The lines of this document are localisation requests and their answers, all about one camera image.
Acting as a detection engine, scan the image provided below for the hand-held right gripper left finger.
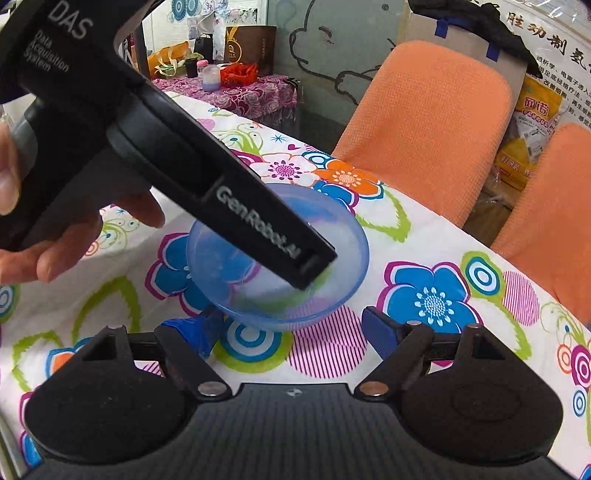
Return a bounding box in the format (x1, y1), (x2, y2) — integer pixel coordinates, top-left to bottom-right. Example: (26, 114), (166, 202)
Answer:
(82, 307), (233, 401)

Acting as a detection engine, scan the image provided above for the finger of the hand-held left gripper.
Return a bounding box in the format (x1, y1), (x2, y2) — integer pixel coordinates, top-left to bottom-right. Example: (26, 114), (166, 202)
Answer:
(106, 78), (337, 291)

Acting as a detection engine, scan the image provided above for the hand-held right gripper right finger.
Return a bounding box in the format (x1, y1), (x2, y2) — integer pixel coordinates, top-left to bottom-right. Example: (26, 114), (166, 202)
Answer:
(355, 307), (508, 398)

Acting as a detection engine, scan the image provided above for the translucent blue plastic bowl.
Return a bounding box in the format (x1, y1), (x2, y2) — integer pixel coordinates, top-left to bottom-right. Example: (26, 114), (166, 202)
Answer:
(186, 183), (370, 331)

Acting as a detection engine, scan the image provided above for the person's left hand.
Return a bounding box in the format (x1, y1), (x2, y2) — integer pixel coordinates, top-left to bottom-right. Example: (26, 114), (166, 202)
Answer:
(0, 122), (166, 285)

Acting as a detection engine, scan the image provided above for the floral tablecloth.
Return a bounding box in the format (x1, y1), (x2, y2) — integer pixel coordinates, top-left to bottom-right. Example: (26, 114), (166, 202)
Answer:
(0, 90), (591, 478)

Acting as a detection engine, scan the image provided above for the purple rose-print table cover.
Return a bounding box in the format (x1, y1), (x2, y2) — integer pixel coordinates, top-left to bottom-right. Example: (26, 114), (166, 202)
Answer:
(151, 74), (299, 128)

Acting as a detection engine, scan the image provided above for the yellow tote bag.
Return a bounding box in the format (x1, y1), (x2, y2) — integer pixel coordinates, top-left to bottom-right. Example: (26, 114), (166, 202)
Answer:
(147, 41), (191, 79)

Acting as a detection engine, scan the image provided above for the red plastic packet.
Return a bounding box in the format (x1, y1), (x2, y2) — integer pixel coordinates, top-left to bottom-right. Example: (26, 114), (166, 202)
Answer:
(220, 62), (259, 86)

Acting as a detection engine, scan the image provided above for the brown gift bag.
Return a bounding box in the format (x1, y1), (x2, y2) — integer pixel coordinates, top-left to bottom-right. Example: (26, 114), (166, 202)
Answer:
(225, 25), (277, 66)

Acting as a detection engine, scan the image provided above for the glass panel with cat drawing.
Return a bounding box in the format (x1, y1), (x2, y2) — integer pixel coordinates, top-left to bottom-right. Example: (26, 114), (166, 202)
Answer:
(267, 0), (413, 155)

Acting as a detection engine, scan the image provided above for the orange chair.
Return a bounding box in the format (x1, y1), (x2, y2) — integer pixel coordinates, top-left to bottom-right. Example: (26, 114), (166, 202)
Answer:
(491, 122), (591, 325)
(331, 41), (515, 230)

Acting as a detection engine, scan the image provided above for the yellow snack packet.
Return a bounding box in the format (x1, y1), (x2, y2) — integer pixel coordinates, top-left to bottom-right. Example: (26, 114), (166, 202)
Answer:
(493, 75), (574, 191)

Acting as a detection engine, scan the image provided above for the cardboard box with black cloth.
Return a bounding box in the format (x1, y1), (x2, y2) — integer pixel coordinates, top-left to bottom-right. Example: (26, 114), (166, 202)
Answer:
(405, 9), (542, 93)

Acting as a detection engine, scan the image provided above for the black cloth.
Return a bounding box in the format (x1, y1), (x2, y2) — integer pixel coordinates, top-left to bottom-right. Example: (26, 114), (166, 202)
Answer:
(409, 0), (544, 78)

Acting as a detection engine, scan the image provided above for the wall poster with black lettering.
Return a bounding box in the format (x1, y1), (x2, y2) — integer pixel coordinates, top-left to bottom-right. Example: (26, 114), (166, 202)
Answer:
(480, 0), (591, 136)

